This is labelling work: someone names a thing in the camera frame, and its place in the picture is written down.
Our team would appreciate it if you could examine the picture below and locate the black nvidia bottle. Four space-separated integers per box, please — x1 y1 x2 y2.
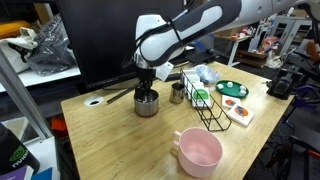
0 122 41 176

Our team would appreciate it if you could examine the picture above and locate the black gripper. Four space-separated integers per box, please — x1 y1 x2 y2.
135 66 157 102

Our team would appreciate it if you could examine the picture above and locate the black keyboard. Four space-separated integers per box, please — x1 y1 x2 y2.
185 49 224 65

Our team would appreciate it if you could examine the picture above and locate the black computer monitor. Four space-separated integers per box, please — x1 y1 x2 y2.
54 0 186 104

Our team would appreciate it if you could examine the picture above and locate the purple book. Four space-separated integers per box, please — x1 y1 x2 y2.
0 165 35 180

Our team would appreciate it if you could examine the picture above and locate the white booklet box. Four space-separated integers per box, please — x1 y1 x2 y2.
181 69 200 76

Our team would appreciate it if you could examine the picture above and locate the black clamp mount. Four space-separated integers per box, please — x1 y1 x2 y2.
266 68 309 100

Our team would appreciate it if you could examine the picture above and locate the vegetables booklet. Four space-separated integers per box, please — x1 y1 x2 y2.
186 78 204 85

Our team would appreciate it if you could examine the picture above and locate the pink plastic cup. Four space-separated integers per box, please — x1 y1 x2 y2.
171 127 224 179

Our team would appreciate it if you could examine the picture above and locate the wild animals booklet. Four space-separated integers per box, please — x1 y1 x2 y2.
189 82 206 90

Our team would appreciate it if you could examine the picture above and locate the green oval plate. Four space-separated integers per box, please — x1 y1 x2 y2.
215 79 250 99

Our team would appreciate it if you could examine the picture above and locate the aluminium frame post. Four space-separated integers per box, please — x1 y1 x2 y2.
0 49 54 139

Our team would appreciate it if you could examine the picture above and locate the grey plastic bag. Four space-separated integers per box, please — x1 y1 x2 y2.
26 14 78 77

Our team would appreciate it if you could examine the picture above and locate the white tape roll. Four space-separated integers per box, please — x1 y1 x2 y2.
83 95 105 107

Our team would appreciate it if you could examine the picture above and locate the small steel pitcher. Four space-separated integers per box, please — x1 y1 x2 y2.
169 82 186 105

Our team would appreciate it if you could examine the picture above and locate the silver steel bowl red base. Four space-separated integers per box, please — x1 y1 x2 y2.
133 88 160 118

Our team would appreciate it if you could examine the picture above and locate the green colors booklet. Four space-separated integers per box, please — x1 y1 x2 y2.
191 87 212 109

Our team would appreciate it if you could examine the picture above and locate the white tote bag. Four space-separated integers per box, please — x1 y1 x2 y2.
0 27 39 74

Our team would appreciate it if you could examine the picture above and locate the black wire rack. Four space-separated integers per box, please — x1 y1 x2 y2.
179 68 233 133

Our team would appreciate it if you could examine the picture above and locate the blue book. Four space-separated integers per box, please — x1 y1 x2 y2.
31 166 62 180

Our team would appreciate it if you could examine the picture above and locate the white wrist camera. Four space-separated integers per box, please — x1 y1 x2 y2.
154 61 175 83

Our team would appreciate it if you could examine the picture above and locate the blue marshmallow bag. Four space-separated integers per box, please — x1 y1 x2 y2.
194 64 222 85

